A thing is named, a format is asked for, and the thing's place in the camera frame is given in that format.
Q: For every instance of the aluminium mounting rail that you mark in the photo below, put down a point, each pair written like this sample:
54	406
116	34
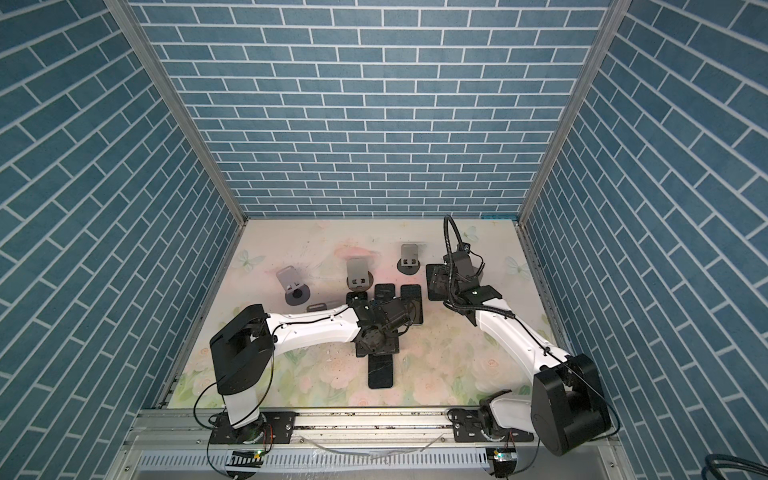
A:
348	427

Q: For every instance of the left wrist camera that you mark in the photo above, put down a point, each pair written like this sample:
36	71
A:
392	315

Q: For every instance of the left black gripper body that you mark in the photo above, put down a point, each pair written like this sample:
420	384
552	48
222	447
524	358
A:
387	344

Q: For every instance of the shiny phone stand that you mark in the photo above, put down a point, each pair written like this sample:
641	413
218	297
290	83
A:
437	282
411	295
380	372

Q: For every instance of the black phone stand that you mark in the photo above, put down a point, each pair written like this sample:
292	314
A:
356	298
384	292

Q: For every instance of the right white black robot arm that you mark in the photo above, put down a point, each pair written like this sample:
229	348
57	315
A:
566	407

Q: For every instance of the white slotted cable duct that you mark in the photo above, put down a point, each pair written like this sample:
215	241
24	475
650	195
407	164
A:
310	460

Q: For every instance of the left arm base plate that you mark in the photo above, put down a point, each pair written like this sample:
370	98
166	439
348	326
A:
270	428

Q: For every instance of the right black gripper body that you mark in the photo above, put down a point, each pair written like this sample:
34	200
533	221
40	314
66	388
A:
453	291

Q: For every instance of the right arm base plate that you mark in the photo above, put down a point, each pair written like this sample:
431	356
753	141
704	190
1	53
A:
477	425

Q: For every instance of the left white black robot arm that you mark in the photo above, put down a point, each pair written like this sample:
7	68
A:
248	345

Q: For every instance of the grey phone stand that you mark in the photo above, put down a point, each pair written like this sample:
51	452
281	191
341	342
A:
296	291
408	263

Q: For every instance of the black phone back stand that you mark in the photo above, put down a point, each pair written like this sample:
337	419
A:
356	298

